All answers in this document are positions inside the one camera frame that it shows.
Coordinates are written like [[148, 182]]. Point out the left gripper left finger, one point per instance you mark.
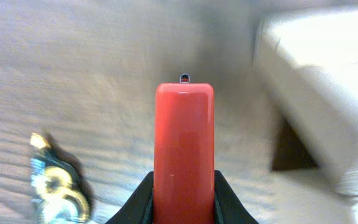
[[138, 209]]

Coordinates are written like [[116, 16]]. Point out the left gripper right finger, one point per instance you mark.
[[228, 209]]

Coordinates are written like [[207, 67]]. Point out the black yellow correction tape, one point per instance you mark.
[[58, 196]]

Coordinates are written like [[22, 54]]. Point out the cardboard box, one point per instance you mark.
[[309, 61]]

